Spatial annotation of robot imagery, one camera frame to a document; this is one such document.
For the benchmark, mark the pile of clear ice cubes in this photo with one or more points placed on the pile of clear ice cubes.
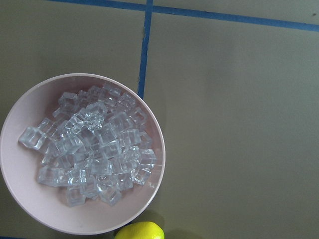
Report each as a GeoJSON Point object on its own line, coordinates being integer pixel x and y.
{"type": "Point", "coordinates": [95, 145]}

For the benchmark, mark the pink bowl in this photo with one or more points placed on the pink bowl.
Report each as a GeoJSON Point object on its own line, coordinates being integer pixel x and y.
{"type": "Point", "coordinates": [19, 165]}

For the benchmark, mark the whole yellow lemon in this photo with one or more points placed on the whole yellow lemon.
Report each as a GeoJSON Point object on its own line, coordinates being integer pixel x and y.
{"type": "Point", "coordinates": [141, 230]}

